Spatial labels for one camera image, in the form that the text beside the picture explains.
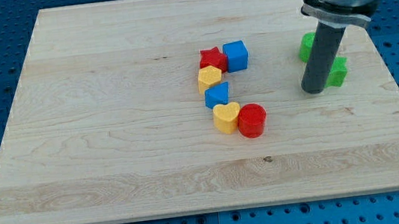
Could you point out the yellow hexagon block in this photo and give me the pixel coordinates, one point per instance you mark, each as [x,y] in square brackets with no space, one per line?
[208,77]

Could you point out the blue cube block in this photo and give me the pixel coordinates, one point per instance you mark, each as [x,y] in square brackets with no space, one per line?
[237,55]

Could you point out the light wooden board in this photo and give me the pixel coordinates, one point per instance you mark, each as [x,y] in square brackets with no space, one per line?
[107,125]

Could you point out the red cylinder block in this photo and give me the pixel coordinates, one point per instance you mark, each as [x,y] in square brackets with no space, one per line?
[251,120]

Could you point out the green star block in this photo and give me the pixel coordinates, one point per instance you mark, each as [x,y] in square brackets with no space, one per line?
[337,73]

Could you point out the blue triangle block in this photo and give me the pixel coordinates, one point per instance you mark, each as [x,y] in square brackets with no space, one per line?
[216,95]

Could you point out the green round block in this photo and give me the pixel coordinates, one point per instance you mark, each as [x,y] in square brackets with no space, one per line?
[306,46]

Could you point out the yellow heart block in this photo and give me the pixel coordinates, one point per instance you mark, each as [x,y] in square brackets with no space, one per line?
[225,117]

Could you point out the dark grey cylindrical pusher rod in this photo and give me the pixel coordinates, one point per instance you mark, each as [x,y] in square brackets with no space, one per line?
[327,40]

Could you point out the red star block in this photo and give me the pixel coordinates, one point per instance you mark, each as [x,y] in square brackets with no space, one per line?
[215,58]

